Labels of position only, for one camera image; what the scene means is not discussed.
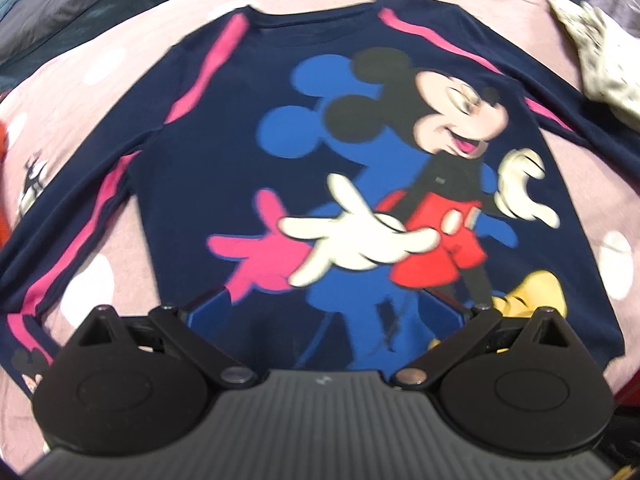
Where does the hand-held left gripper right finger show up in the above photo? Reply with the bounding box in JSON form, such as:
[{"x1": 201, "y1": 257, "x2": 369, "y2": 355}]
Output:
[{"x1": 392, "y1": 290, "x2": 576, "y2": 390}]

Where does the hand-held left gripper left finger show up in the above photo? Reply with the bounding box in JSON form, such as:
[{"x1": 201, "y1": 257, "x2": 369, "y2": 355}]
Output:
[{"x1": 75, "y1": 286, "x2": 256, "y2": 390}]

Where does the navy cartoon print long-sleeve shirt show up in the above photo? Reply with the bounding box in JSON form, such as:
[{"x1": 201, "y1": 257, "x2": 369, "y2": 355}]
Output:
[{"x1": 0, "y1": 4, "x2": 640, "y2": 396}]

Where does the red plastic object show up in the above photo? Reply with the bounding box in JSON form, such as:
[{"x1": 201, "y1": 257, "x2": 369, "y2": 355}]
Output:
[{"x1": 612, "y1": 385, "x2": 640, "y2": 411}]

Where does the orange knit cardigan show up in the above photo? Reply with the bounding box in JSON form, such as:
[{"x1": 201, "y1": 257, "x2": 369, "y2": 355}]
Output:
[{"x1": 0, "y1": 120, "x2": 12, "y2": 246}]

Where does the cream dotted garment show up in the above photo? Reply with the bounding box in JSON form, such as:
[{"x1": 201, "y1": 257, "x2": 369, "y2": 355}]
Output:
[{"x1": 542, "y1": 0, "x2": 640, "y2": 123}]

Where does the pink polka dot deer blanket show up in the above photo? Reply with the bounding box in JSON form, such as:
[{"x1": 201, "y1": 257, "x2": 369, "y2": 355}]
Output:
[{"x1": 0, "y1": 0, "x2": 640, "y2": 461}]

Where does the dark grey bed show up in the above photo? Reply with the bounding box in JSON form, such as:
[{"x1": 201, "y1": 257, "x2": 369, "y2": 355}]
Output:
[{"x1": 0, "y1": 0, "x2": 151, "y2": 56}]

